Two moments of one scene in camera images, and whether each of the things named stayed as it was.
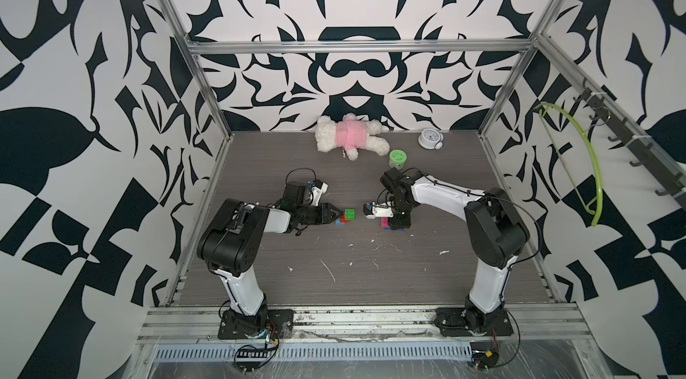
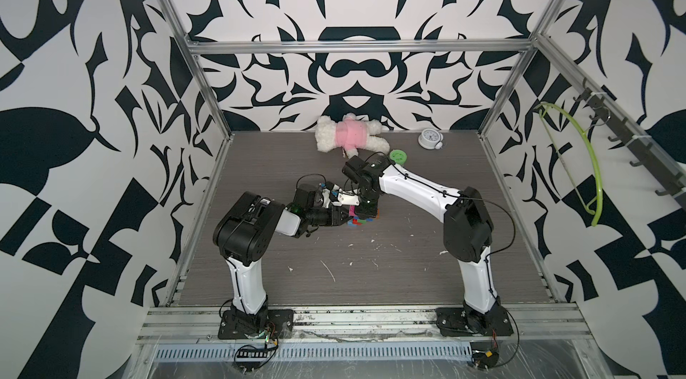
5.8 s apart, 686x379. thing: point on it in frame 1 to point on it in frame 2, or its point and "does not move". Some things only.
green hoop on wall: (600, 193) does not move
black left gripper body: (311, 215) does not move
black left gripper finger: (337, 216) to (343, 221)
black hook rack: (634, 145) does not move
